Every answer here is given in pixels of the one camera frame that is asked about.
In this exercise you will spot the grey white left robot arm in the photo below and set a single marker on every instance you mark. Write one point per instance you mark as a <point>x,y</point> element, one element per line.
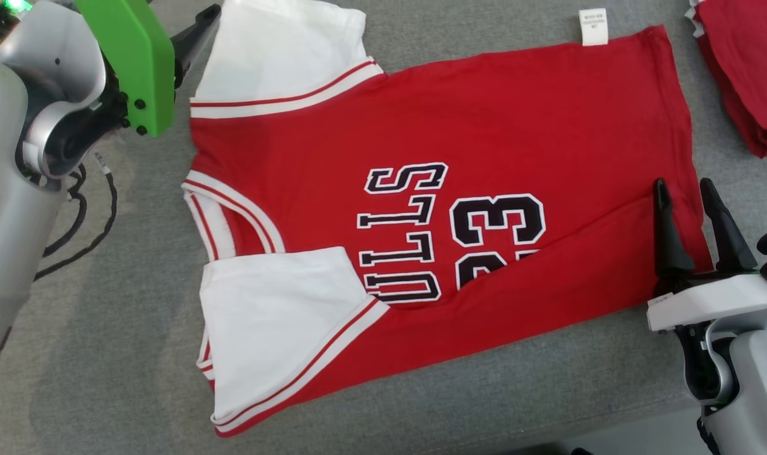
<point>4,221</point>

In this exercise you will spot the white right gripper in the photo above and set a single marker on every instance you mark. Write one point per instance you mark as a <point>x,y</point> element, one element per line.
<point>712,300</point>

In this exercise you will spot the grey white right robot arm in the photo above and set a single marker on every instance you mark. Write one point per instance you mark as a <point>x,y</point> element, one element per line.
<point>756,379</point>

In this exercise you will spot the red shorts with white stripes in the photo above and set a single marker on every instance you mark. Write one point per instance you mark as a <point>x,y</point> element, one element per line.
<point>750,69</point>

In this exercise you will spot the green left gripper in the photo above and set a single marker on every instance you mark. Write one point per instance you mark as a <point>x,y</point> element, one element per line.
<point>143,69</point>

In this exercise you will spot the red white basketball jersey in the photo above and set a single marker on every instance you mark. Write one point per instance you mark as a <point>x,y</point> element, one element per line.
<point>484,114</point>

